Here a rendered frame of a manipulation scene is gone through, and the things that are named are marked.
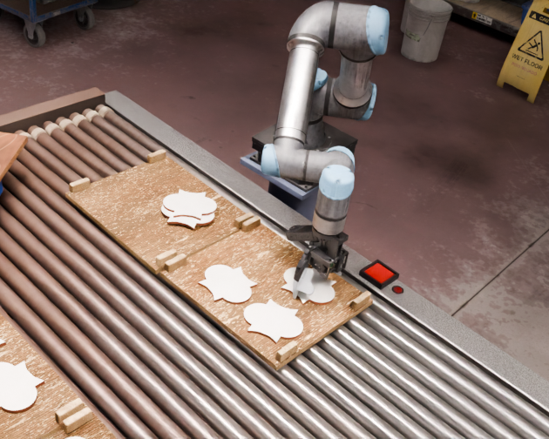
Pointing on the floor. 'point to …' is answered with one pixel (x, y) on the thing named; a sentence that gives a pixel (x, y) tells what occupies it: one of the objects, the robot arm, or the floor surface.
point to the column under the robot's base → (286, 191)
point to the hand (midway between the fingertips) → (308, 285)
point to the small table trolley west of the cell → (31, 9)
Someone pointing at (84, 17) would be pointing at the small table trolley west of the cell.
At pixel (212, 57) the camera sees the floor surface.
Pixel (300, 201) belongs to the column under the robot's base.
